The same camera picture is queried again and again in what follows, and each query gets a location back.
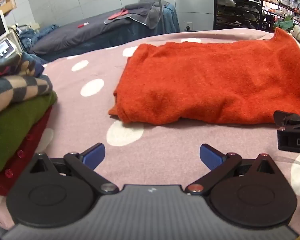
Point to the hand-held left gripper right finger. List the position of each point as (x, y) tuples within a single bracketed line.
[(210, 158)]

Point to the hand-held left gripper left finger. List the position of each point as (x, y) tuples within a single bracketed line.
[(95, 155)]

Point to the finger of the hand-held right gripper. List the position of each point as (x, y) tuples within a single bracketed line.
[(288, 120)]

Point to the orange knit sweater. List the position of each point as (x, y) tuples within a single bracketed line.
[(202, 80)]

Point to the pink polka dot blanket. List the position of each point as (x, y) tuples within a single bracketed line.
[(165, 140)]

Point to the folded red cardigan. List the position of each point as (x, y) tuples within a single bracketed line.
[(27, 152)]

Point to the folded green sweater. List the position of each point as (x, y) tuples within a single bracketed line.
[(15, 127)]

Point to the green leafy plant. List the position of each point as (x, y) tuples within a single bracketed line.
[(283, 23)]

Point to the folded checkered sweater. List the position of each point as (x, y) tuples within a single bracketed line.
[(17, 90)]

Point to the folded multicoloured patterned garment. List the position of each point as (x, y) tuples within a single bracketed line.
[(17, 66)]

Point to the black shelving rack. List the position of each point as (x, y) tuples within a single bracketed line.
[(237, 12)]

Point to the dark grey massage bed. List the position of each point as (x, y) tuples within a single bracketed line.
[(72, 35)]

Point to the small red marker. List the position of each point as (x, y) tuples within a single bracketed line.
[(83, 25)]

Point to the crumpled blue denim cloth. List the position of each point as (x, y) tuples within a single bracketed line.
[(32, 36)]

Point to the grey device with display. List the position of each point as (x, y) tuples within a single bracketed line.
[(2, 51)]

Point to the red cloth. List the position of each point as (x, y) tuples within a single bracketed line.
[(117, 14)]

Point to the grey towel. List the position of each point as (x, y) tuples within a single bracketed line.
[(145, 12)]

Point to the white wall socket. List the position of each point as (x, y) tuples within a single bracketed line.
[(188, 26)]

